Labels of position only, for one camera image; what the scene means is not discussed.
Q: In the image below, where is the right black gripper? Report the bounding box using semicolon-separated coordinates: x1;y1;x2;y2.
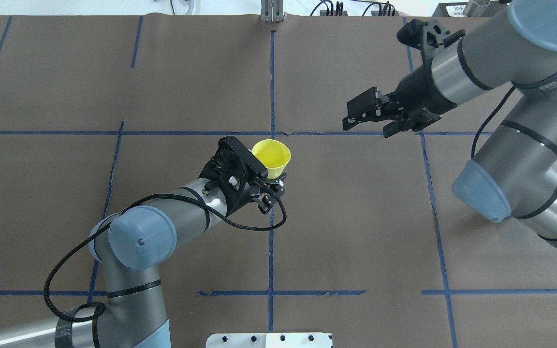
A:
342;65;446;132

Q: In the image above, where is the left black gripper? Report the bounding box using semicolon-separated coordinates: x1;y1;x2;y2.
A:
208;174;288;216

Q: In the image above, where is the yellow plastic cup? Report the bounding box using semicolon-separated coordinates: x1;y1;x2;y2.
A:
251;139;292;180

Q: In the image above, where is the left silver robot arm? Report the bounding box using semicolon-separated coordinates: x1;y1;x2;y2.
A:
0;172;287;348

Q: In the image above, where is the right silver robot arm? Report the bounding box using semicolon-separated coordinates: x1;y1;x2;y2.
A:
342;0;557;248

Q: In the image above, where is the brown paper table mat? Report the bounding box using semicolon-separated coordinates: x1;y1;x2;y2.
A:
0;14;557;348

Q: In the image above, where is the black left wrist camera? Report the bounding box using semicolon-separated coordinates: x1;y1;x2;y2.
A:
199;136;269;183

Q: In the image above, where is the aluminium frame post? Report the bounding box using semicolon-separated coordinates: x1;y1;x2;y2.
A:
260;0;285;23

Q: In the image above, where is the white camera stand post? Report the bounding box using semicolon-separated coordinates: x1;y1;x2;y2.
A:
205;332;334;348

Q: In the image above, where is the black right camera cable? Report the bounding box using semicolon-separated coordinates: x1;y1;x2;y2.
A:
471;85;516;160

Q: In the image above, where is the black camera cable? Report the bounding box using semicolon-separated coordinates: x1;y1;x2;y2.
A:
471;85;516;160
44;191;287;323

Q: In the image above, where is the black left camera cable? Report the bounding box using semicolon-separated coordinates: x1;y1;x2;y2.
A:
44;191;287;323

